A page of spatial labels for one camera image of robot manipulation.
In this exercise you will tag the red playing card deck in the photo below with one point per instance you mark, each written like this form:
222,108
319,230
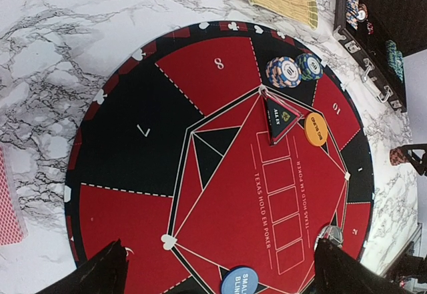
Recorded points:
13,228

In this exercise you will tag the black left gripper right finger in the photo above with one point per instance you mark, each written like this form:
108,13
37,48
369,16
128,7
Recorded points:
337,272

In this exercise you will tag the clear round dealer button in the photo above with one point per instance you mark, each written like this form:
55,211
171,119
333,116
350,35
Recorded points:
332,233

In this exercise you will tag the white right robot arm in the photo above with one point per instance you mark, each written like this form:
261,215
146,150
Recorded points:
414,154

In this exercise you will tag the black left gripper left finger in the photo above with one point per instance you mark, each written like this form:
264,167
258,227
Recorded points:
106,272

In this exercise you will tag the black triangular all-in marker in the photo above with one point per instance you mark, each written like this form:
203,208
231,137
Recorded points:
282,117

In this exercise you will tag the orange big blind button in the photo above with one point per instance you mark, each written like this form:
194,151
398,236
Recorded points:
315,129

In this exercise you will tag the blue white chips in case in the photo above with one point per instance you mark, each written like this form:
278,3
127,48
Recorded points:
356,12

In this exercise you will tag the round red black poker mat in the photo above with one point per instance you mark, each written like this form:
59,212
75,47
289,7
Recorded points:
173,158

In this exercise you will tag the blue small blind button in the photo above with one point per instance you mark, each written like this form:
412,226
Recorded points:
240,280

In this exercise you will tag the green chips in case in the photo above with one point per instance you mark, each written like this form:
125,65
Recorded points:
394,59

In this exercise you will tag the black poker chip case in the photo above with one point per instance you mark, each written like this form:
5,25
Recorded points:
404,22

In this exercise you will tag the red dice in case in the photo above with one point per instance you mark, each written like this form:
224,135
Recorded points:
370,28

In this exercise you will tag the blue orange chip stack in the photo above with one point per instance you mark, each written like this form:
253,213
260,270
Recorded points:
283,72

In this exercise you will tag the red black chip stack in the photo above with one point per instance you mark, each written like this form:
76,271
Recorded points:
398,156

